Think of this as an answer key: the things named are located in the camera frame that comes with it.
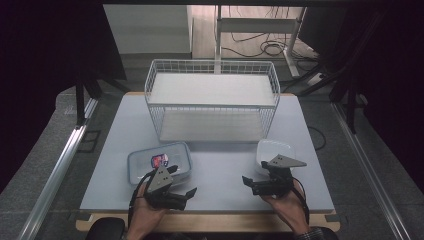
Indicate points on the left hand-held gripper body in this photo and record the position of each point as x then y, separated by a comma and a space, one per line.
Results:
160, 180

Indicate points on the white desk frame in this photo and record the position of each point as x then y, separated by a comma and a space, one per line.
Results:
256, 25

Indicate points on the light blue table mat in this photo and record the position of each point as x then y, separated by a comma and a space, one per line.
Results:
216, 186

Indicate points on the person's right hand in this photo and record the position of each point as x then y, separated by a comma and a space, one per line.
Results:
293, 210

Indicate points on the dark rounded object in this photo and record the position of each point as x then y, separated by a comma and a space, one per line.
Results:
105, 230

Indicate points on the white square bowl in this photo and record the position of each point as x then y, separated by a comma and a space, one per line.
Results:
270, 151

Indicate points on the clear food container blue lid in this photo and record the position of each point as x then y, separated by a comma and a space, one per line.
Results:
143, 163

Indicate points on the white power strip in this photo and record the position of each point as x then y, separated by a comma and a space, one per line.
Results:
316, 79

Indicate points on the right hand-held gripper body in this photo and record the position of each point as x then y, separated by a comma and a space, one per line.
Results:
280, 183

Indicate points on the person's left hand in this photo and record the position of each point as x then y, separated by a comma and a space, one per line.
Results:
143, 216

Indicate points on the aluminium rail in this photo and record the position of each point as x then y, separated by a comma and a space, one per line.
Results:
366, 166
53, 176

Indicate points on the white cabinet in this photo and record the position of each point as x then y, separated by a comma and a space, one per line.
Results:
150, 30

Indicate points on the wooden table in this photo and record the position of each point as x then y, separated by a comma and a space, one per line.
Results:
206, 223

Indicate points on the black metal stand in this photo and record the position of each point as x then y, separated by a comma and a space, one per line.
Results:
350, 106
80, 100

